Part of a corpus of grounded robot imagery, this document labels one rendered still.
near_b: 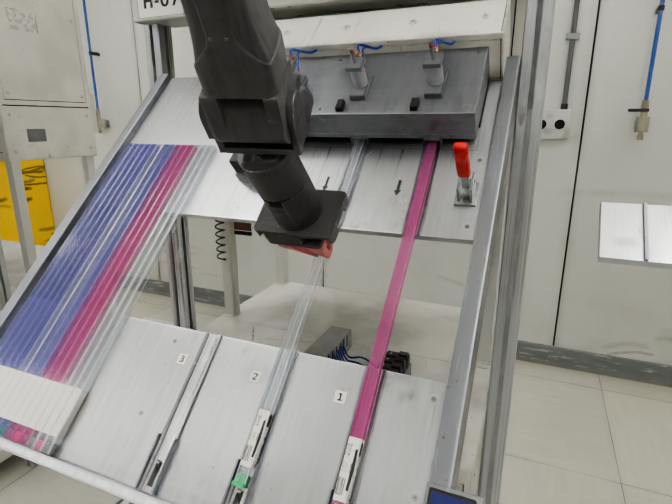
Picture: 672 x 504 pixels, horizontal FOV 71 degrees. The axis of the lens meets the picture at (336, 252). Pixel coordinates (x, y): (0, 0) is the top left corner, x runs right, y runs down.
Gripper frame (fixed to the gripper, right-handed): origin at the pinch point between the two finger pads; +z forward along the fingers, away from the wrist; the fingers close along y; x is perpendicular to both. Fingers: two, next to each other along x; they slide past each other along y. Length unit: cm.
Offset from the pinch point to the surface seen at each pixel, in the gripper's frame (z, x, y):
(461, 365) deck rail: -0.8, 12.0, -20.0
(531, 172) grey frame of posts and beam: 12.8, -25.2, -24.2
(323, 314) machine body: 60, -13, 24
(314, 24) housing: -6.5, -39.0, 11.9
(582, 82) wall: 99, -144, -38
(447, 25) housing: -6.6, -35.9, -10.7
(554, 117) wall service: 105, -131, -29
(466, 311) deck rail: -0.7, 5.8, -19.6
